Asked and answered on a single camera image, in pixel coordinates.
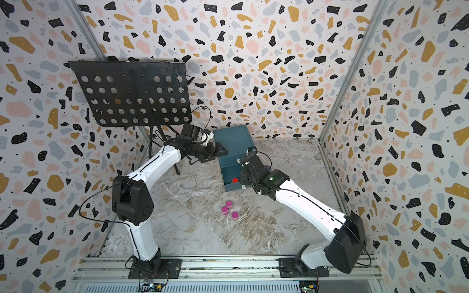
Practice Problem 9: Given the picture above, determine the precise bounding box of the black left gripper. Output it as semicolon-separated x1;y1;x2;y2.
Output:
191;142;229;163

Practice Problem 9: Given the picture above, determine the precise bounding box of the teal drawer cabinet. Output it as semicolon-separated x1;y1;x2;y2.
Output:
214;125;255;192

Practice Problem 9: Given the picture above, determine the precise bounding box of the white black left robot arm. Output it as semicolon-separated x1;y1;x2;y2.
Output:
112;142;228;261

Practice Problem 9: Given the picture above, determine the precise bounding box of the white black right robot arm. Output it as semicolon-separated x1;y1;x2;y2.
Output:
241;162;366;275

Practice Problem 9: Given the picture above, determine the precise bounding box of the black perforated music stand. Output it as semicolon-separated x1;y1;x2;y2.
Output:
68;60;193;177

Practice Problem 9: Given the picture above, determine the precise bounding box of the green circuit board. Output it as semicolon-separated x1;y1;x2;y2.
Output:
141;280;163;293

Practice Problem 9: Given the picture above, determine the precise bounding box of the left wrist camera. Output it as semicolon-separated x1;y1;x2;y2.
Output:
180;124;214;145

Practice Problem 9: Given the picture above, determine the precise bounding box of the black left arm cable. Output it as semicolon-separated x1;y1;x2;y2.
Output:
77;182;122;224

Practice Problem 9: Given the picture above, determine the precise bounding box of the aluminium corner post left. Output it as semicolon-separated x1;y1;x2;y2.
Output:
62;0;108;62

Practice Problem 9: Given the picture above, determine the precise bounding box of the aluminium corner post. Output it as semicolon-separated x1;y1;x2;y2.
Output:
62;0;108;62
318;0;389;144

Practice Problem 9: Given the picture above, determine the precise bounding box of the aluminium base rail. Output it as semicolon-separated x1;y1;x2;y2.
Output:
71;255;388;293

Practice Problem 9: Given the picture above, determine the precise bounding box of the aluminium corner post right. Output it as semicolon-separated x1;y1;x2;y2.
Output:
318;0;389;144

